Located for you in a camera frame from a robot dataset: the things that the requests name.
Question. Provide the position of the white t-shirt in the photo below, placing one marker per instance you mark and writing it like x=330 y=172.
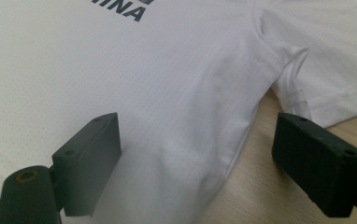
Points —
x=136 y=77

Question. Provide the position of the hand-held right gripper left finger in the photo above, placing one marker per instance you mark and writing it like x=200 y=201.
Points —
x=86 y=161

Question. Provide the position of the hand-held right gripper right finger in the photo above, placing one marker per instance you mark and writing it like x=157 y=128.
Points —
x=320 y=165

